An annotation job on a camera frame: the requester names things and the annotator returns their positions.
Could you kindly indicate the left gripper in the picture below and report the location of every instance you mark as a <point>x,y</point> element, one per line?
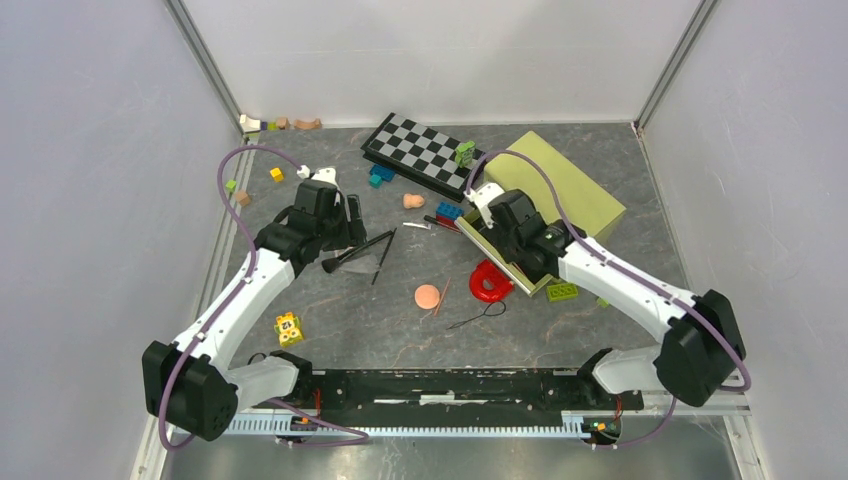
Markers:
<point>354,225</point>

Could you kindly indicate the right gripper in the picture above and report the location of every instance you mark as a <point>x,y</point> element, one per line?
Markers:
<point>490,232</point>

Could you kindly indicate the green drawer cabinet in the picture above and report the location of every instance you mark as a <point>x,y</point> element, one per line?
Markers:
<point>587,205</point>

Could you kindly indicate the thin pink lip pencil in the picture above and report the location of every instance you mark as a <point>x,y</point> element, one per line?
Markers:
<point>442,297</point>

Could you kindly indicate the round peach powder puff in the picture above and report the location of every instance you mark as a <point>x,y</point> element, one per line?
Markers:
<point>427,296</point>

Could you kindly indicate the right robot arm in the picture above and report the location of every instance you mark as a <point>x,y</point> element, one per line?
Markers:
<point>697,341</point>

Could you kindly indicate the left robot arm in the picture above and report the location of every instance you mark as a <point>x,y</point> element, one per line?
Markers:
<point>189,382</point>

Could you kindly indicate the clear plastic wrapper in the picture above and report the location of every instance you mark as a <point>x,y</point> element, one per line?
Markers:
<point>366,264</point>

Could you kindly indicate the large black powder brush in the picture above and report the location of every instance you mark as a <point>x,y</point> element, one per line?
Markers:
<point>330,265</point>

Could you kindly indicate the red toy magnet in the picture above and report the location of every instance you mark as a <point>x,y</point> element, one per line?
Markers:
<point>488,283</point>

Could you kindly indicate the lime green toy brick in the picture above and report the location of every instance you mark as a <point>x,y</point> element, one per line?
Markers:
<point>557,292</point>

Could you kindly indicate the blue red toy brick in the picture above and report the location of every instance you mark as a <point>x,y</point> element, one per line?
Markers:
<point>449,212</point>

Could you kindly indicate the small silver white tube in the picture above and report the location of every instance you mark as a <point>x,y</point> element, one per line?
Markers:
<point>417,225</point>

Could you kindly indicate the dark red lip gloss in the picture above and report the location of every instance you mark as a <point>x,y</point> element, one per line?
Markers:
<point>441,223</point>

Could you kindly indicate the small yellow cube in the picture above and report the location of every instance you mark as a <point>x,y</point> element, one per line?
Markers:
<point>276,175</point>

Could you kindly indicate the black white chessboard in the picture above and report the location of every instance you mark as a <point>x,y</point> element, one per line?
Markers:
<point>419,153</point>

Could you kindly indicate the green toy figure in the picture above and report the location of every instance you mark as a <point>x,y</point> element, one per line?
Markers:
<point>464,154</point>

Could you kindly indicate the small wooden cube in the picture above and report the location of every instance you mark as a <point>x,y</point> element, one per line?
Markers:
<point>242,198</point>

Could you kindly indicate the yellow number toy block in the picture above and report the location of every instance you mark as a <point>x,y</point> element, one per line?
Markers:
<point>288,329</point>

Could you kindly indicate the wooden blocks in corner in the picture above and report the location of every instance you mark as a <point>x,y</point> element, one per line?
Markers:
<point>251,125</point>

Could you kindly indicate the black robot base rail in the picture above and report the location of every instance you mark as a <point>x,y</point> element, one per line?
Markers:
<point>422,398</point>

